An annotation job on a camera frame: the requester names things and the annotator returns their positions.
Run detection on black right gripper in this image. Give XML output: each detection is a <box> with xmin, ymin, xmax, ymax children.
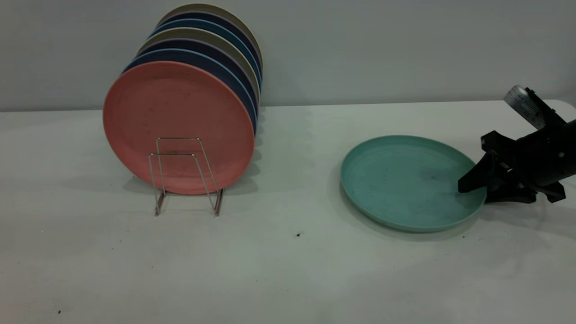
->
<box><xmin>458</xmin><ymin>119</ymin><xmax>576</xmax><ymax>205</ymax></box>

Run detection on green plate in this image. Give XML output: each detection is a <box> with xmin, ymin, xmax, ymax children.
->
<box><xmin>340</xmin><ymin>135</ymin><xmax>488</xmax><ymax>234</ymax></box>

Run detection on dark purple plate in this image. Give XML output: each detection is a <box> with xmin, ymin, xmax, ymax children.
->
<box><xmin>143</xmin><ymin>39</ymin><xmax>261</xmax><ymax>111</ymax></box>
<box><xmin>157</xmin><ymin>11</ymin><xmax>263</xmax><ymax>75</ymax></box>

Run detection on pink plate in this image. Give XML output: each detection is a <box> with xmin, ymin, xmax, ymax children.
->
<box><xmin>103</xmin><ymin>61</ymin><xmax>256</xmax><ymax>196</ymax></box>

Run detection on navy plate with blue rim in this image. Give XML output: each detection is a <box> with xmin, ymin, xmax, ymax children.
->
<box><xmin>122</xmin><ymin>48</ymin><xmax>259</xmax><ymax>135</ymax></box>

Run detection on teal blue plate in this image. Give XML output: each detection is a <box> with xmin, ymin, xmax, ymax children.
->
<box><xmin>150</xmin><ymin>18</ymin><xmax>262</xmax><ymax>86</ymax></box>

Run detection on beige plate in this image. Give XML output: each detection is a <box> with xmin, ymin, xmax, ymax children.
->
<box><xmin>136</xmin><ymin>27</ymin><xmax>261</xmax><ymax>97</ymax></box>
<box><xmin>157</xmin><ymin>4</ymin><xmax>263</xmax><ymax>68</ymax></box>

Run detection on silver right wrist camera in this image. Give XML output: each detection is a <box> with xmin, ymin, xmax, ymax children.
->
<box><xmin>503</xmin><ymin>85</ymin><xmax>567</xmax><ymax>132</ymax></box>

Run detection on metal wire plate rack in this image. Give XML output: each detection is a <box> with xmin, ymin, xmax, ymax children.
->
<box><xmin>149</xmin><ymin>137</ymin><xmax>224</xmax><ymax>217</ymax></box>

